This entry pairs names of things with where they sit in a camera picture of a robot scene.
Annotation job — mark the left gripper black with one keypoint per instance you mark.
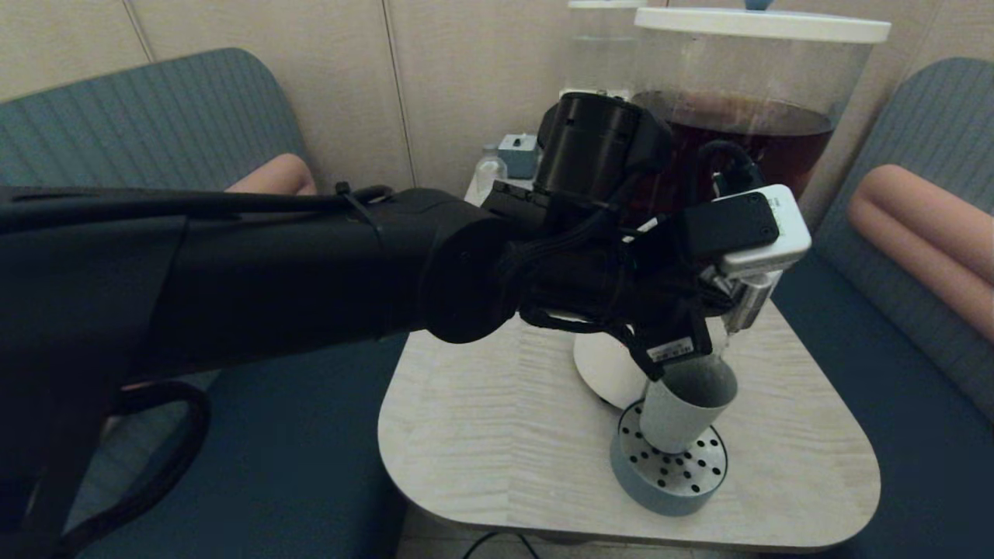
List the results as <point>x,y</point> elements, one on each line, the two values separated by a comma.
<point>606,287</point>

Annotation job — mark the large steel dispenser tap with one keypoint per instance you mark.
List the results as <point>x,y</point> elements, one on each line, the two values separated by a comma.
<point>752,299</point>

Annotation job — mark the grey plastic cup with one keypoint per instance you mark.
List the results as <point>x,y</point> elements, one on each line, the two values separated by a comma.
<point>683,411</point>

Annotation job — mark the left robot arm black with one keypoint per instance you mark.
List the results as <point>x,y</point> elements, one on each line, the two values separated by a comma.
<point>233,272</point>

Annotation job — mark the large tea drink dispenser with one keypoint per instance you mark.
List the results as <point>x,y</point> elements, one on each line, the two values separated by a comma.
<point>606,373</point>

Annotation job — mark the blue-grey square box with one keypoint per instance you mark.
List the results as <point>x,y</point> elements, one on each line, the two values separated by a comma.
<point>516,151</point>

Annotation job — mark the small clear plastic bottle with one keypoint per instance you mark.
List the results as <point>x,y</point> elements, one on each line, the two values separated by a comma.
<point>486,175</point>

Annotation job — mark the large blue-grey drip tray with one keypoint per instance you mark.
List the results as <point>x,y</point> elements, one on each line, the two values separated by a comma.
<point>668,489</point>

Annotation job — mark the small water drink dispenser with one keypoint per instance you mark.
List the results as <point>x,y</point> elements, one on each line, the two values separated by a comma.
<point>602,54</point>

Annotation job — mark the small white dispenser lid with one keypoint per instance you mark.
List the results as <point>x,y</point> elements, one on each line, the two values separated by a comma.
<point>606,4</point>

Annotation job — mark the large white dispenser lid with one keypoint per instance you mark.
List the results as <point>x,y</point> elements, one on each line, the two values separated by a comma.
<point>761,25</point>

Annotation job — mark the pink bolster cushion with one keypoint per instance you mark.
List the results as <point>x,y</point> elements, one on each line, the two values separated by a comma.
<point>924,225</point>
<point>272,175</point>

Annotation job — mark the blue bench seat cushion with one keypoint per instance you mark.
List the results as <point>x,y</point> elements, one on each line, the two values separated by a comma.
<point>295,466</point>
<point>932,497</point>

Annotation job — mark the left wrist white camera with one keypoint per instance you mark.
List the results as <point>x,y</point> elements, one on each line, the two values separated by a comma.
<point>769,233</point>

